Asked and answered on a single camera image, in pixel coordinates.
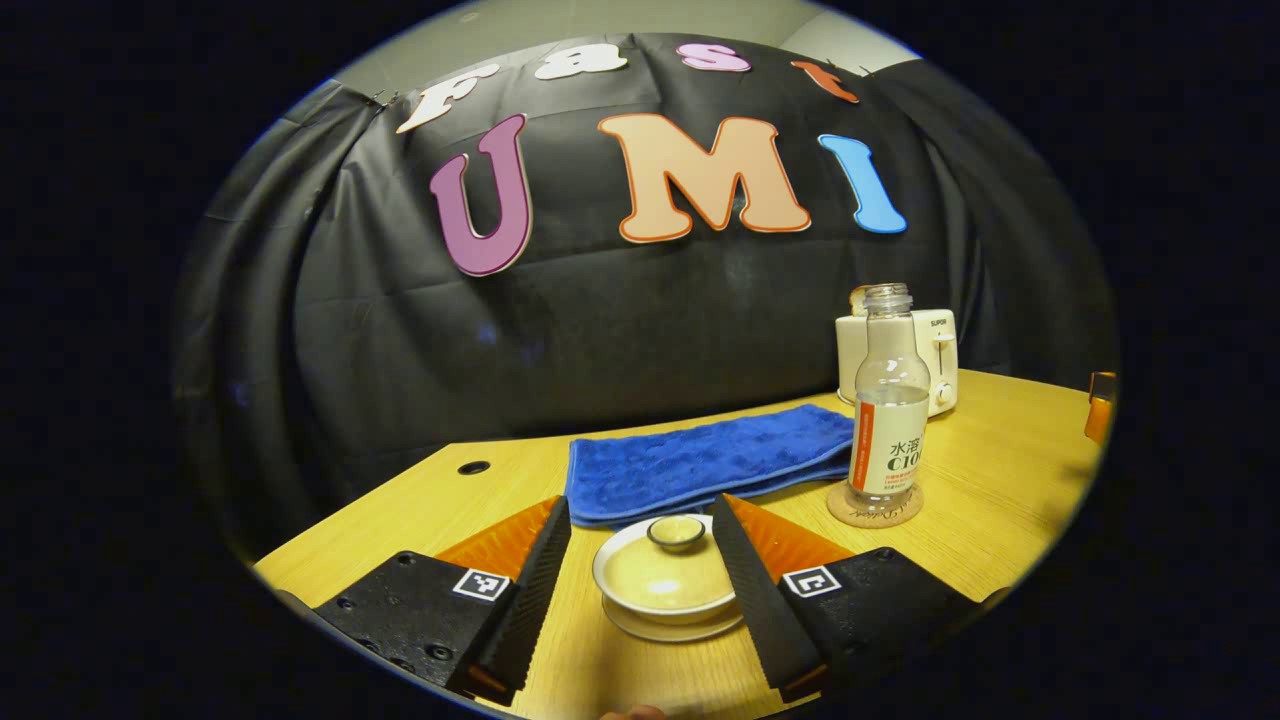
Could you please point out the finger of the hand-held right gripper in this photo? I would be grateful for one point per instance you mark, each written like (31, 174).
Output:
(1100, 405)

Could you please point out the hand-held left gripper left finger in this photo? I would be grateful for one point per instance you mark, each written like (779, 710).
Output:
(520, 600)

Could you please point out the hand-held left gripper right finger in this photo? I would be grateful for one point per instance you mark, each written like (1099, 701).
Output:
(765, 600)

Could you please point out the round cork coaster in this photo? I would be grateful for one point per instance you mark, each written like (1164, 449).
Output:
(845, 510)

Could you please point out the clear water bottle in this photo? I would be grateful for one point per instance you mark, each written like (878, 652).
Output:
(888, 440)

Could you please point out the yellow saucer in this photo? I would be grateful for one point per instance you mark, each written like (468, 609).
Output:
(670, 632)

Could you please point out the blue towel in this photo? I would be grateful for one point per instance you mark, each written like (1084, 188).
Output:
(700, 465)

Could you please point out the white toaster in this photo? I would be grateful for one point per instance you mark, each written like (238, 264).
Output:
(942, 360)

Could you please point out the bread slice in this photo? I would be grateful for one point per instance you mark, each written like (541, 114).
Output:
(858, 300)

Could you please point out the black backdrop cloth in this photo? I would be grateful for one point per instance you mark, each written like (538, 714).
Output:
(620, 330)

